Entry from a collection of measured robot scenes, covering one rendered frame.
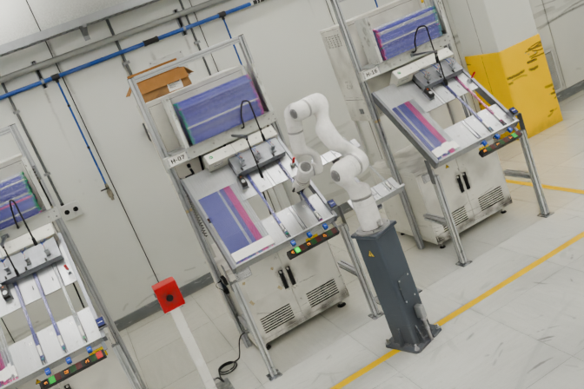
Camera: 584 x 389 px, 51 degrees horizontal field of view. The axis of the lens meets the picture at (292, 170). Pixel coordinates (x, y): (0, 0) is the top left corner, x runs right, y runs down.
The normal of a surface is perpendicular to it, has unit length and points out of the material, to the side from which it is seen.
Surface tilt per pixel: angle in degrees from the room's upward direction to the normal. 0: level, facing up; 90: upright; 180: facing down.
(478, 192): 90
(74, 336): 47
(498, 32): 90
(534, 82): 90
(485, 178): 90
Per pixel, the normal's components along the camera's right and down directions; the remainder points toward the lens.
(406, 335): -0.68, 0.42
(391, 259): 0.64, -0.06
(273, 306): 0.36, 0.08
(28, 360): 0.03, -0.56
